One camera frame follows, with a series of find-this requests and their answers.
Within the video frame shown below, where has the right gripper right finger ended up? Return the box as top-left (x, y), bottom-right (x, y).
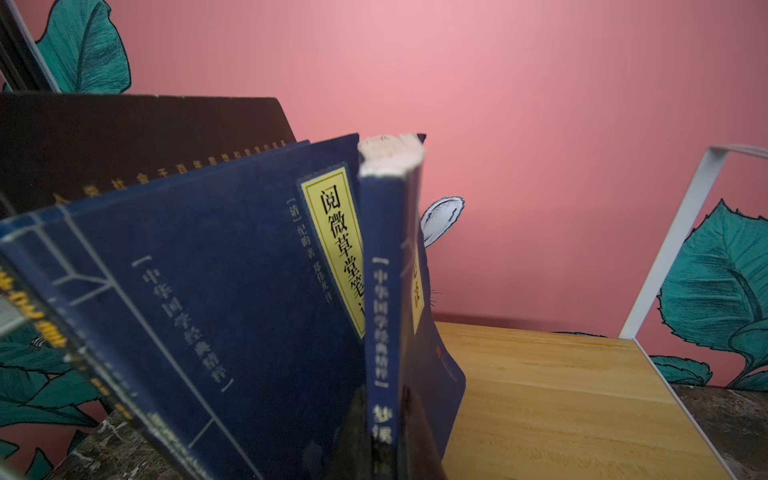
top-left (398, 386), bottom-right (447, 480)

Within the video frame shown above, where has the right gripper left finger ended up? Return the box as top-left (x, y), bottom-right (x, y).
top-left (326, 386), bottom-right (369, 480)

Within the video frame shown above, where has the dark brown book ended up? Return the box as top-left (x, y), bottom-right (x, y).
top-left (1, 93), bottom-right (296, 218)

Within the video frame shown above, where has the white metal wooden shelf rack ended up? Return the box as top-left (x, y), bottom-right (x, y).
top-left (439, 145), bottom-right (767, 479)

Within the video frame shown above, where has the black frame post left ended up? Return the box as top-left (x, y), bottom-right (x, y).
top-left (1, 0), bottom-right (60, 93)

